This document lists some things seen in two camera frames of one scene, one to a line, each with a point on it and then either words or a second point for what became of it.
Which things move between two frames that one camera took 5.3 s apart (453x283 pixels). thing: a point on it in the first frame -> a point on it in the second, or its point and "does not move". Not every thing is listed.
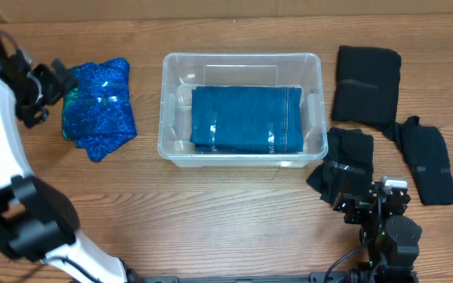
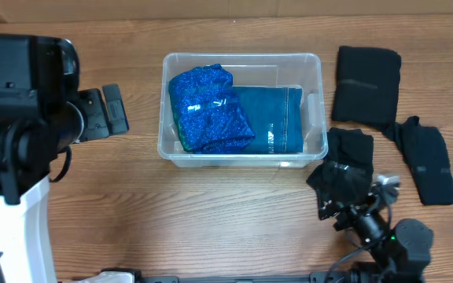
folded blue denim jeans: x=247 y=119 does not move
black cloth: x=366 y=85 does not move
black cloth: x=348 y=167 does not move
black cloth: x=426 y=156 does not move
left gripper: x=32 y=116 -> x=101 y=126
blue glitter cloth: x=97 y=112 -> x=208 y=118
